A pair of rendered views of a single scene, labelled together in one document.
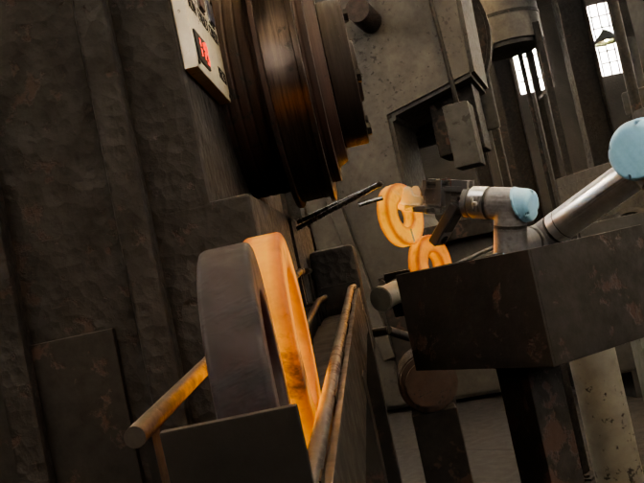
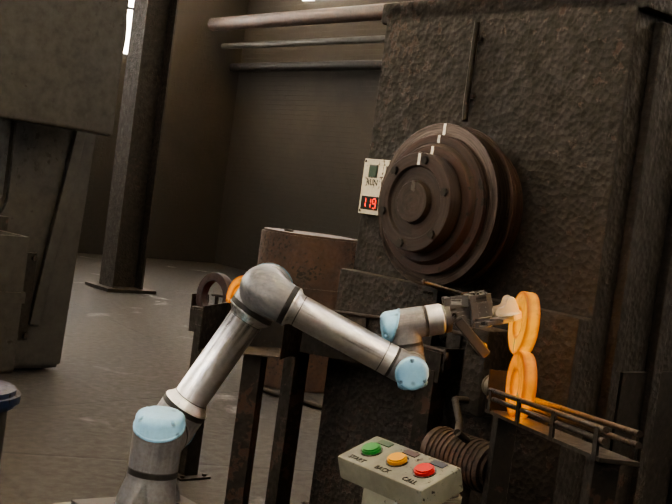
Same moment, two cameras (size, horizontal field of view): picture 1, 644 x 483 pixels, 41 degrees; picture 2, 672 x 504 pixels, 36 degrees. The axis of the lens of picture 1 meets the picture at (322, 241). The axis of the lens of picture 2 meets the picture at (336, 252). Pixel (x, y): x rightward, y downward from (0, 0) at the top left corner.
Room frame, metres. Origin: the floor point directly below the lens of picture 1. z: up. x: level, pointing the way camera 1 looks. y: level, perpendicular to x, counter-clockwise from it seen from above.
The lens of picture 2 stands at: (3.57, -2.32, 1.09)
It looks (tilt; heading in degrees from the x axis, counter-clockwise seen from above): 3 degrees down; 136
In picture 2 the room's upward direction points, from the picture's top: 8 degrees clockwise
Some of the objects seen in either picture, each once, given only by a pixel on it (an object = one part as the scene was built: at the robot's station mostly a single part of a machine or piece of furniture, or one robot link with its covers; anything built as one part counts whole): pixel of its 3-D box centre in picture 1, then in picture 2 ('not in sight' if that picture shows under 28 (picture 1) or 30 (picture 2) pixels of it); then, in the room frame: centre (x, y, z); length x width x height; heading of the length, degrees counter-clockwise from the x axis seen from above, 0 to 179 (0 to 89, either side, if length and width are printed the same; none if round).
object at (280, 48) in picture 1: (295, 84); (441, 205); (1.63, -0.01, 1.11); 0.47 x 0.06 x 0.47; 176
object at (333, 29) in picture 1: (344, 73); (418, 202); (1.62, -0.11, 1.11); 0.28 x 0.06 x 0.28; 176
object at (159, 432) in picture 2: not in sight; (158, 438); (1.62, -0.90, 0.49); 0.13 x 0.12 x 0.14; 133
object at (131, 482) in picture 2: not in sight; (150, 488); (1.63, -0.91, 0.37); 0.15 x 0.15 x 0.10
